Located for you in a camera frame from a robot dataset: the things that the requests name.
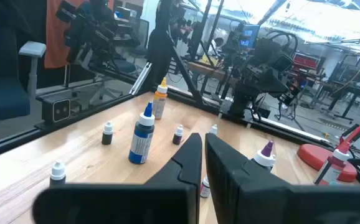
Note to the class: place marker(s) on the large yellow coloring bottle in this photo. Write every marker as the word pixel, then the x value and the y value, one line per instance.
pixel 159 102

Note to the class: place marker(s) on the person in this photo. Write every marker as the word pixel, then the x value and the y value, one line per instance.
pixel 218 43
pixel 161 46

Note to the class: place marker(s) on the wooden background table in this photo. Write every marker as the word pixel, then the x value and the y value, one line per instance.
pixel 211 72

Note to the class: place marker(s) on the black background desk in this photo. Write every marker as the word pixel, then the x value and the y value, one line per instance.
pixel 351 90

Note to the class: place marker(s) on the large purple coloring bottle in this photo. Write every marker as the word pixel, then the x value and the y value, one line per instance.
pixel 264 157

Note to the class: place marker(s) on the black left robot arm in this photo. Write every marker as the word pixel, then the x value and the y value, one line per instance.
pixel 245 93

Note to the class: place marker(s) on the red desk lamp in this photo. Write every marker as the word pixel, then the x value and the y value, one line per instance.
pixel 314 157

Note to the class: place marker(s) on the small white-capped coloring bottle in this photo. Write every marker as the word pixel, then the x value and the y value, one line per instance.
pixel 205 186
pixel 107 137
pixel 57 174
pixel 177 137
pixel 214 129

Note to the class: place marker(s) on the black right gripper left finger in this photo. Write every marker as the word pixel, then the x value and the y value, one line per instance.
pixel 121 202

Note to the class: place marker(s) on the large blue coloring bottle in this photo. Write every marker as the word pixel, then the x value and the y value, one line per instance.
pixel 142 137

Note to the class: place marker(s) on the black table-level camera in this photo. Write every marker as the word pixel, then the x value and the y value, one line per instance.
pixel 60 109

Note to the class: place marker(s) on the large dark red coloring bottle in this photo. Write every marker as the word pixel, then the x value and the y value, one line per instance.
pixel 334 169

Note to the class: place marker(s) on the computer monitor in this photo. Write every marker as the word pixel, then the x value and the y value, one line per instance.
pixel 251 35

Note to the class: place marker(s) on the red toolbox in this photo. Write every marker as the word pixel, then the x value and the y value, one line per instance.
pixel 304 61

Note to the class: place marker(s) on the black aluminium table frame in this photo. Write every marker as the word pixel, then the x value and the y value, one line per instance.
pixel 8 143

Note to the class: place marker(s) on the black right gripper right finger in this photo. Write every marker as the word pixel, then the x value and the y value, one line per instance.
pixel 261 202

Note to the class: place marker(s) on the black office chair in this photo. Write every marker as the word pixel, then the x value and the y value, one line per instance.
pixel 117 67

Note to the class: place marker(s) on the black background robot rig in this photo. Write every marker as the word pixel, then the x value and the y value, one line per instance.
pixel 89 34

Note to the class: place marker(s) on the silver metal bracket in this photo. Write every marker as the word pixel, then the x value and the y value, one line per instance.
pixel 140 79

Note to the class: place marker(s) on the blue office chair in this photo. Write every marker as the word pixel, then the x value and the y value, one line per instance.
pixel 2 99

